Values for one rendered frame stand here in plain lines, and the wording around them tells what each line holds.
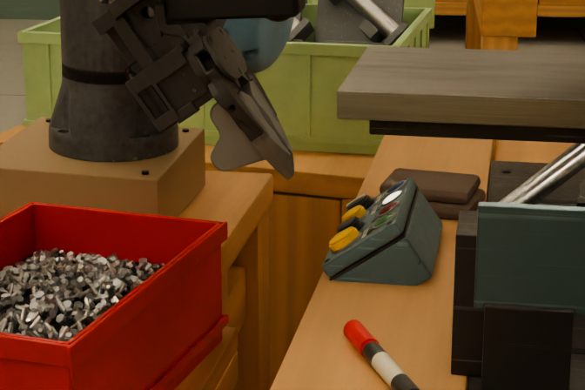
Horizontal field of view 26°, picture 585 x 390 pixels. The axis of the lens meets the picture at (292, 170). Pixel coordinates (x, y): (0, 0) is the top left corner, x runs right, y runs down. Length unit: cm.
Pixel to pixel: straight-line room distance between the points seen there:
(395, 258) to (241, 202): 44
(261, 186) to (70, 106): 27
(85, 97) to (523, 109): 75
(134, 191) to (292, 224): 55
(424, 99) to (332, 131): 118
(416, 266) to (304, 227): 79
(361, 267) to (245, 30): 34
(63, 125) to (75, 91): 5
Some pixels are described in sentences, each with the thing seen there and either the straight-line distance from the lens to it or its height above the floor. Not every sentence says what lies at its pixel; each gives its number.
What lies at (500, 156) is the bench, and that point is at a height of 88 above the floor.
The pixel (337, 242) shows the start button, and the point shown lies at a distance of 112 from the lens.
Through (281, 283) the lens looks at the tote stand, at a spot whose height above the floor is 61.
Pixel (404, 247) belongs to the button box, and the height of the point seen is 93.
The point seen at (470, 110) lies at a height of 112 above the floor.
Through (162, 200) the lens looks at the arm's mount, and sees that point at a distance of 139.
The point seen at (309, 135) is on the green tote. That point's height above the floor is 82.
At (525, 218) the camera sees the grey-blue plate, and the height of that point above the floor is 103.
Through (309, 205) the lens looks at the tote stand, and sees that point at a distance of 187.
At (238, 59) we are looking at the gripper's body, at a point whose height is 109.
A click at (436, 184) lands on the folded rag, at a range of 130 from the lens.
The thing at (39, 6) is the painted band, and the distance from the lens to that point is 857.
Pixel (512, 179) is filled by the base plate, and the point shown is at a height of 90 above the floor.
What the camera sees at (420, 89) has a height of 113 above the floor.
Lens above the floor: 129
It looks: 16 degrees down
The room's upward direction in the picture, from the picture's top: straight up
